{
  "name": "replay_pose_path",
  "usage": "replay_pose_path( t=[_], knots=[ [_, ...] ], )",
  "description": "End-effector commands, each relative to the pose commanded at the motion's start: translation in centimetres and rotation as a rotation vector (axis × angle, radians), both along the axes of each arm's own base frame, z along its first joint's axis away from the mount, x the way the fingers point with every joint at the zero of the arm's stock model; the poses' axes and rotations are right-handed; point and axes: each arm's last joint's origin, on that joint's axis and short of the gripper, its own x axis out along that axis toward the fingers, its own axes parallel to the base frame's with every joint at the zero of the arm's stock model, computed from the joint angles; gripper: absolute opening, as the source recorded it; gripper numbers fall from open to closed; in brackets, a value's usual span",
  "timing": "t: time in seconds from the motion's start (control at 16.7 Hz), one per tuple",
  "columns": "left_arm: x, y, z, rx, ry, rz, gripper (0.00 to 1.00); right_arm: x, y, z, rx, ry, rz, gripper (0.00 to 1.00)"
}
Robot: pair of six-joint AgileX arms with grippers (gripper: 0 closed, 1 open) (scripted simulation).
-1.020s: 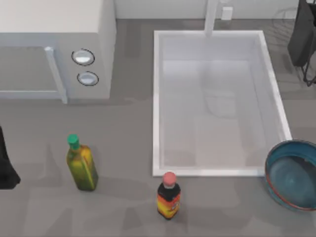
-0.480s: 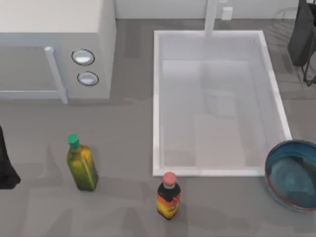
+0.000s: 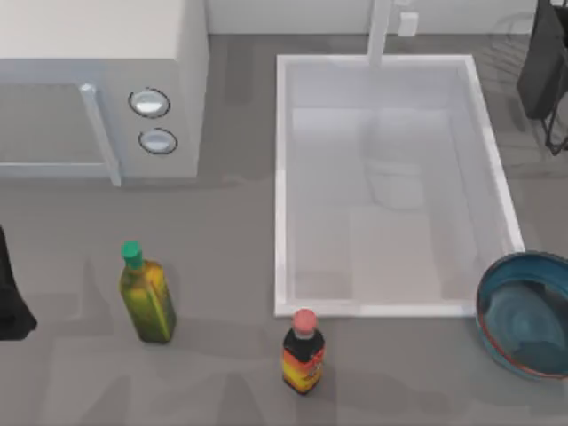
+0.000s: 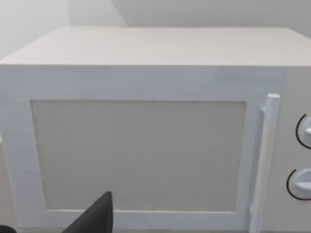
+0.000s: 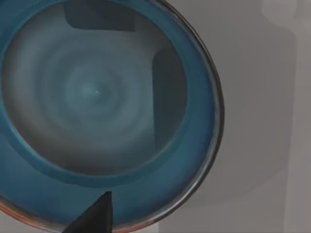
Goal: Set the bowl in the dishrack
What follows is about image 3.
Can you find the tall white tap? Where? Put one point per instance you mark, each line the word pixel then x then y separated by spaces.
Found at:
pixel 380 31

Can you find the large microwave knob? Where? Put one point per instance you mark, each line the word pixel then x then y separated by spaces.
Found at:
pixel 149 102

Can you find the white sink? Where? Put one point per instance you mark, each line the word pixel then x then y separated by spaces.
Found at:
pixel 381 186

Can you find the green oil bottle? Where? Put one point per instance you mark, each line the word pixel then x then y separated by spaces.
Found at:
pixel 146 297

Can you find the small microwave knob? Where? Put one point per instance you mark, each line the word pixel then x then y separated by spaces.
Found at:
pixel 158 141

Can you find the blue bowl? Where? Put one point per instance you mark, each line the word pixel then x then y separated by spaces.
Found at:
pixel 528 315

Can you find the pale microwave oven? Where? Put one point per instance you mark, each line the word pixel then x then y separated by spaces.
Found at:
pixel 186 89

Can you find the dark sauce bottle pink cap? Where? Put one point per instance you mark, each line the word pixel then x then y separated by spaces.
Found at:
pixel 303 355

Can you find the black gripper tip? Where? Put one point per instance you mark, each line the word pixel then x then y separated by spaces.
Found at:
pixel 8 306

